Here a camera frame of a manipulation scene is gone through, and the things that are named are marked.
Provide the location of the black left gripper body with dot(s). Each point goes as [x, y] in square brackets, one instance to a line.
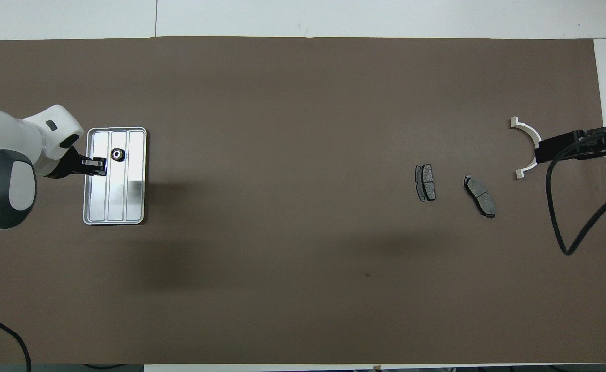
[67, 165]

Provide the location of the large black bearing gear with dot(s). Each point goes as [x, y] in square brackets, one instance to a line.
[118, 154]

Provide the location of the silver metal tray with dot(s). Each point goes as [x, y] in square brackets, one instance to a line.
[117, 206]

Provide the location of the irregular dark brake pad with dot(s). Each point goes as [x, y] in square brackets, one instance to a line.
[480, 195]

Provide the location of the rectangular dark brake pad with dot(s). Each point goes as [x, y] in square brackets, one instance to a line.
[425, 183]

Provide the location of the brown table mat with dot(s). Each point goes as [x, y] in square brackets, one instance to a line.
[303, 103]

